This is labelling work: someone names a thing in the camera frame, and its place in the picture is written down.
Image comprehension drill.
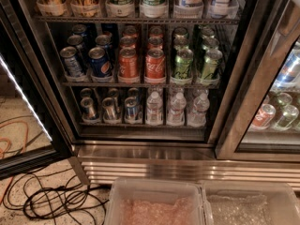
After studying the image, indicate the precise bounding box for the orange soda can front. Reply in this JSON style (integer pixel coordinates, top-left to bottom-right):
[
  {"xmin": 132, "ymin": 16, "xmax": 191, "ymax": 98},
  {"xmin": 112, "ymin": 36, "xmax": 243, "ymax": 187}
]
[{"xmin": 118, "ymin": 48, "xmax": 139, "ymax": 78}]

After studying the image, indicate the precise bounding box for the small energy drink can left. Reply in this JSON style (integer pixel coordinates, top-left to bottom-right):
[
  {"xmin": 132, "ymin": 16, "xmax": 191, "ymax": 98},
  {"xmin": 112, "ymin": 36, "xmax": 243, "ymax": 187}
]
[{"xmin": 81, "ymin": 97, "xmax": 99, "ymax": 122}]

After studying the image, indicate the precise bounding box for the clear water bottle right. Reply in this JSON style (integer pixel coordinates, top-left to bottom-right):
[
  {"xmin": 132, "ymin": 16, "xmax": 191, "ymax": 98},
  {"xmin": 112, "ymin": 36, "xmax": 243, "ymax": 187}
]
[{"xmin": 187, "ymin": 93, "xmax": 210, "ymax": 128}]

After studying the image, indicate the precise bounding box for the small energy drink can middle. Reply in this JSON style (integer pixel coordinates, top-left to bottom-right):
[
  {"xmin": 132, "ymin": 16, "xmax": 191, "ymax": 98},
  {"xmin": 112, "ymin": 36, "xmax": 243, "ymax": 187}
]
[{"xmin": 102, "ymin": 97, "xmax": 120, "ymax": 121}]

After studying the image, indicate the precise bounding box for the clear bin white bubble wrap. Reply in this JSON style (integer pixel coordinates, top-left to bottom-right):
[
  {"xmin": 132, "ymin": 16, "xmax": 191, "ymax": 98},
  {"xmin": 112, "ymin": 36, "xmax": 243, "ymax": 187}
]
[{"xmin": 202, "ymin": 181, "xmax": 300, "ymax": 225}]

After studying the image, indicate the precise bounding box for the green white soda bottle right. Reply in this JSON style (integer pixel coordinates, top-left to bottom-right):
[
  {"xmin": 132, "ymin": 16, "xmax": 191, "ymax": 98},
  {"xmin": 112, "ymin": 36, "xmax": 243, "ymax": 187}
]
[{"xmin": 142, "ymin": 0, "xmax": 166, "ymax": 18}]

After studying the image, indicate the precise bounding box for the clear water bottle left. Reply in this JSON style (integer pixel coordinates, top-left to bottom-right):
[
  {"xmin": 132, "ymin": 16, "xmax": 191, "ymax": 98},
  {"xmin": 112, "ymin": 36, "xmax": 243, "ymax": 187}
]
[{"xmin": 146, "ymin": 91, "xmax": 163, "ymax": 126}]

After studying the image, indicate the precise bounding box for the wire shelf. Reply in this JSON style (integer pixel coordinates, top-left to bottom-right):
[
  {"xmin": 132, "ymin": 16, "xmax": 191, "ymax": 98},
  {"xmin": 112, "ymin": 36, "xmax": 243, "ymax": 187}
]
[
  {"xmin": 62, "ymin": 82, "xmax": 219, "ymax": 89},
  {"xmin": 34, "ymin": 15, "xmax": 239, "ymax": 25}
]

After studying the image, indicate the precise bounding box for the orange cable on floor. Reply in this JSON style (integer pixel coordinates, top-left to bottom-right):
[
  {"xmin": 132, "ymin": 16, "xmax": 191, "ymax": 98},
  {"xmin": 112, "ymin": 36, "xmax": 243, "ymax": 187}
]
[{"xmin": 0, "ymin": 119, "xmax": 30, "ymax": 204}]

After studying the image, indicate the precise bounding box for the clear water bottle middle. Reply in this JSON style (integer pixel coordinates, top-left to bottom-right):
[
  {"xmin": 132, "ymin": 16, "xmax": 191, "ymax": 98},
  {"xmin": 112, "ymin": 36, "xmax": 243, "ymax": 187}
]
[{"xmin": 167, "ymin": 92, "xmax": 187, "ymax": 126}]

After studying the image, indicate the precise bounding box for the steel fridge base grille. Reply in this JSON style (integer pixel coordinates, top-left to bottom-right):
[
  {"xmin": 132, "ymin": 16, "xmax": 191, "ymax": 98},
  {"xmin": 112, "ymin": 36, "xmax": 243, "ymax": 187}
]
[{"xmin": 76, "ymin": 144, "xmax": 300, "ymax": 191}]

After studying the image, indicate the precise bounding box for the small blue energy drink can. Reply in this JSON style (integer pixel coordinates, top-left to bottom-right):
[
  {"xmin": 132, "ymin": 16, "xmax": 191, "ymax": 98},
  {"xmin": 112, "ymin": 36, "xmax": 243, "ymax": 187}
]
[{"xmin": 125, "ymin": 97, "xmax": 139, "ymax": 121}]

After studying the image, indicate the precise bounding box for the closed glass fridge door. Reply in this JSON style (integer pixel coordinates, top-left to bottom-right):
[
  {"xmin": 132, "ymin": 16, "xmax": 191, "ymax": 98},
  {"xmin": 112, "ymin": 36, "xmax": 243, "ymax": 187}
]
[{"xmin": 215, "ymin": 0, "xmax": 300, "ymax": 163}]

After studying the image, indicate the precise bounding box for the red coca-cola can front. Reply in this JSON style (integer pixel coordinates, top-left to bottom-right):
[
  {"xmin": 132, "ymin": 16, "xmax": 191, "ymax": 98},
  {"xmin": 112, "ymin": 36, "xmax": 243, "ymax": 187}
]
[{"xmin": 145, "ymin": 48, "xmax": 165, "ymax": 79}]

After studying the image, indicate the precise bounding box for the blue pepsi can front left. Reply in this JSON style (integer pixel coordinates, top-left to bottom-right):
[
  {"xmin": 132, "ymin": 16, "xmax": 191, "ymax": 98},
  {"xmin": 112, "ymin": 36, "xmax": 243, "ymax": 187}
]
[{"xmin": 60, "ymin": 46, "xmax": 84, "ymax": 77}]

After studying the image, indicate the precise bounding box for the black cable on floor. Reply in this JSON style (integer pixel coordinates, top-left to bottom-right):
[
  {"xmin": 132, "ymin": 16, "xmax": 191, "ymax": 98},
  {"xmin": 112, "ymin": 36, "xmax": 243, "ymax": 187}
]
[{"xmin": 2, "ymin": 162, "xmax": 111, "ymax": 225}]

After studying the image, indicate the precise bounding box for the top wire shelf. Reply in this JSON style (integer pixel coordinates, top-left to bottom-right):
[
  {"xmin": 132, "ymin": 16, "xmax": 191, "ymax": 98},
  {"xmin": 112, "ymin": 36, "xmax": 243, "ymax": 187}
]
[{"xmin": 34, "ymin": 15, "xmax": 239, "ymax": 25}]

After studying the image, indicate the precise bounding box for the middle wire shelf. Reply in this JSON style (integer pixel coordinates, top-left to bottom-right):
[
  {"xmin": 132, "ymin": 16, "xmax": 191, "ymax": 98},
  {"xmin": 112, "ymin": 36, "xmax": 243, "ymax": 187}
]
[{"xmin": 62, "ymin": 82, "xmax": 219, "ymax": 89}]

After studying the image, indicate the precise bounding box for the green soda can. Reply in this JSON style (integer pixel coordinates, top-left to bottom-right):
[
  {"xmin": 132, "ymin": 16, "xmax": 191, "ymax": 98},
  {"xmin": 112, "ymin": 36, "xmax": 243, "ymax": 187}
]
[
  {"xmin": 200, "ymin": 49, "xmax": 222, "ymax": 80},
  {"xmin": 172, "ymin": 49, "xmax": 193, "ymax": 80}
]

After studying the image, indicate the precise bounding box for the clear water bottle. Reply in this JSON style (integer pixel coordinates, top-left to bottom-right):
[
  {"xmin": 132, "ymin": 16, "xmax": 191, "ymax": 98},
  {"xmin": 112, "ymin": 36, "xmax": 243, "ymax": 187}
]
[
  {"xmin": 187, "ymin": 93, "xmax": 210, "ymax": 128},
  {"xmin": 146, "ymin": 91, "xmax": 163, "ymax": 126},
  {"xmin": 167, "ymin": 92, "xmax": 187, "ymax": 126}
]

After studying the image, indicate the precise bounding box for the open glass fridge door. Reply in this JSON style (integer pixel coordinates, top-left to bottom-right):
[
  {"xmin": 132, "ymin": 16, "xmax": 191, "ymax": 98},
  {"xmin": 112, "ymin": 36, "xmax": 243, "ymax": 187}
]
[{"xmin": 0, "ymin": 7, "xmax": 70, "ymax": 180}]

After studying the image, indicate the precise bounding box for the blue pepsi can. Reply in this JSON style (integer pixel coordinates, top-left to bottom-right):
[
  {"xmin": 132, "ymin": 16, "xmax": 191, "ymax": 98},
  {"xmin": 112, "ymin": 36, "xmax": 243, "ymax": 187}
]
[
  {"xmin": 88, "ymin": 47, "xmax": 112, "ymax": 78},
  {"xmin": 60, "ymin": 46, "xmax": 84, "ymax": 77}
]

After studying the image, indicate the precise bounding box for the clear bin pink bubble wrap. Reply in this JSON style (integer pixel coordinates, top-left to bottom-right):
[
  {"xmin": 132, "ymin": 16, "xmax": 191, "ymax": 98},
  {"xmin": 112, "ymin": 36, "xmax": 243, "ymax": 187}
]
[{"xmin": 104, "ymin": 178, "xmax": 205, "ymax": 225}]

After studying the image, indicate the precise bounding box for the green soda can front right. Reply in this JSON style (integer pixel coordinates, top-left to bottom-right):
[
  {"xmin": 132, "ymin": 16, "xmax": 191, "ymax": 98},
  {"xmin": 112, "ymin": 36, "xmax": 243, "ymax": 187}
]
[{"xmin": 200, "ymin": 49, "xmax": 222, "ymax": 80}]

